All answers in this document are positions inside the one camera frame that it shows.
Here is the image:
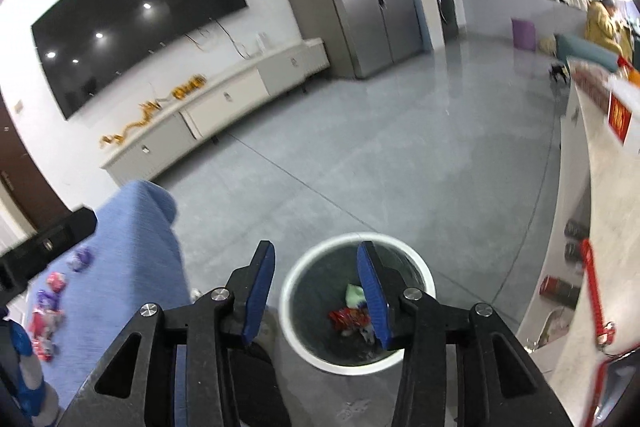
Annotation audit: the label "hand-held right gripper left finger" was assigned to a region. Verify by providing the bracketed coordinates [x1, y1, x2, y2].
[65, 240, 277, 427]

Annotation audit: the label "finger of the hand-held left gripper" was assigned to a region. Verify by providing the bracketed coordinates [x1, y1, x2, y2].
[0, 206, 98, 303]

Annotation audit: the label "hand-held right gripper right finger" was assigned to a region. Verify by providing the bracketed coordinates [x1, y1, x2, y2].
[356, 241, 571, 427]

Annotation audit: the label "light green paper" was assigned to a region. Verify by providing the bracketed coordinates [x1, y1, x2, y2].
[345, 284, 368, 310]

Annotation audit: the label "red snack packet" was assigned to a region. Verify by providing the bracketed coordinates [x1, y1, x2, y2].
[328, 307, 373, 333]

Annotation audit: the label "white round trash bin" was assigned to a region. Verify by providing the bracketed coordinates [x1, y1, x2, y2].
[278, 232, 437, 375]

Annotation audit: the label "purple crumpled wrapper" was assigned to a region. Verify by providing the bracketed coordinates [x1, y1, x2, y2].
[67, 247, 93, 270]

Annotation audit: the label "small purple wrapper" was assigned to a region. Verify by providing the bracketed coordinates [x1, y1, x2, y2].
[37, 289, 61, 313]

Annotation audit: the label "brown entrance door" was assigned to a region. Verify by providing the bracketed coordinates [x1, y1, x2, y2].
[0, 92, 71, 230]

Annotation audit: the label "flat red wrapper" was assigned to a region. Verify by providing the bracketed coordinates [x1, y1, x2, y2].
[27, 309, 66, 363]

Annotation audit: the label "blue fluffy rug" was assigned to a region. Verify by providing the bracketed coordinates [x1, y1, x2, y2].
[0, 180, 193, 427]

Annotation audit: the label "golden dragon figurine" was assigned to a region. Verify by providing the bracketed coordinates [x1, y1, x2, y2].
[100, 99, 163, 148]

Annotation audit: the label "red dark can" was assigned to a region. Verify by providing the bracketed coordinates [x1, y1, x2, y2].
[540, 276, 581, 308]

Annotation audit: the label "grey white television stand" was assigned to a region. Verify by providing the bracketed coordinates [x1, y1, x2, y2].
[99, 38, 331, 188]

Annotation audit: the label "golden tiger figurine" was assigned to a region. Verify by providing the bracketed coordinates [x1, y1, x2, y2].
[171, 75, 207, 100]

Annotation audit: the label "white table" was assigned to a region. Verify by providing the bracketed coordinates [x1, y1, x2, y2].
[517, 59, 640, 408]

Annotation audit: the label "purple plastic bucket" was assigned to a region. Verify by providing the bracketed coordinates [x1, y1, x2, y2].
[511, 18, 537, 51]

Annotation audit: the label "red sign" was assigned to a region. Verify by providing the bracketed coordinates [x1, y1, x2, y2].
[606, 99, 632, 145]

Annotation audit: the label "teal sofa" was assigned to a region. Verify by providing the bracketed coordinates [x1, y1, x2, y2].
[555, 33, 623, 70]

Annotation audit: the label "red coiled cord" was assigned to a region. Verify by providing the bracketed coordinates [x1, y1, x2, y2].
[580, 239, 618, 348]

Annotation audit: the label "black wall television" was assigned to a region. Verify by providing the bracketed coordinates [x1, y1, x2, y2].
[31, 0, 249, 121]

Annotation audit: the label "television cables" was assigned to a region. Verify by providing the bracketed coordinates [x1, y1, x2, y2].
[185, 19, 251, 58]

